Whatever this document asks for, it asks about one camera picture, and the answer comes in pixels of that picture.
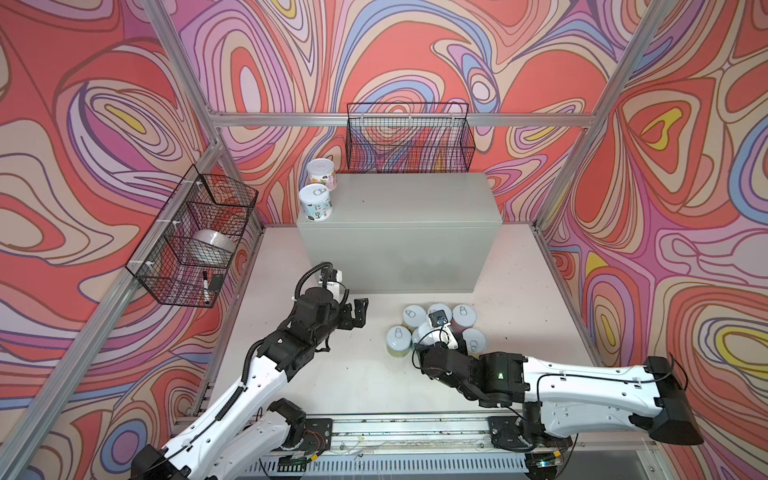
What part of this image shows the black wire basket back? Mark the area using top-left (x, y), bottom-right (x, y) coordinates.
top-left (345, 100), bottom-right (476, 174)

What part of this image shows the light blue can front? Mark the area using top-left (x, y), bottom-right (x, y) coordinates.
top-left (412, 323), bottom-right (450, 347)

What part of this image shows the orange label can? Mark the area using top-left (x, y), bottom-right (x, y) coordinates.
top-left (427, 303), bottom-right (453, 321)

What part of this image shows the pink label can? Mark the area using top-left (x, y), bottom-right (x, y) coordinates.
top-left (306, 158), bottom-right (336, 190)

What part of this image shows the pink can right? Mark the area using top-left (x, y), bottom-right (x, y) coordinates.
top-left (451, 304), bottom-right (478, 332)

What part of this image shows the yellow green label can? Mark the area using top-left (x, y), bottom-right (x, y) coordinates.
top-left (402, 304), bottom-right (428, 331)

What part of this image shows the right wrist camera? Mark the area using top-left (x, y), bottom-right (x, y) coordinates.
top-left (428, 309), bottom-right (450, 328)

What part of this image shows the grey metal cabinet box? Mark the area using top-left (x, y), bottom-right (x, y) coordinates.
top-left (297, 173), bottom-right (502, 294)

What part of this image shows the black wire basket left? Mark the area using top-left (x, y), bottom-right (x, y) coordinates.
top-left (125, 166), bottom-right (258, 308)

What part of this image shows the white tape roll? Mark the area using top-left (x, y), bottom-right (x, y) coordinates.
top-left (189, 229), bottom-right (236, 268)

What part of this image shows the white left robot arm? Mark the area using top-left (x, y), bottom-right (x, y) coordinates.
top-left (130, 288), bottom-right (369, 479)

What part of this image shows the teal label can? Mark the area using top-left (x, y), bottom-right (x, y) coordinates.
top-left (299, 183), bottom-right (333, 222)

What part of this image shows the black wire basket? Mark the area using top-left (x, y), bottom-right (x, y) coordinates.
top-left (125, 166), bottom-right (258, 308)
top-left (345, 100), bottom-right (476, 174)

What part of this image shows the black marker pen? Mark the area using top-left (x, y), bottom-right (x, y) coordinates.
top-left (202, 270), bottom-right (211, 305)

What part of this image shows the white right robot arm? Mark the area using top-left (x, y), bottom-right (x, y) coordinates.
top-left (414, 342), bottom-right (704, 446)

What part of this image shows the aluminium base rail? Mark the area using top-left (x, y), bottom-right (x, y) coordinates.
top-left (242, 410), bottom-right (672, 479)

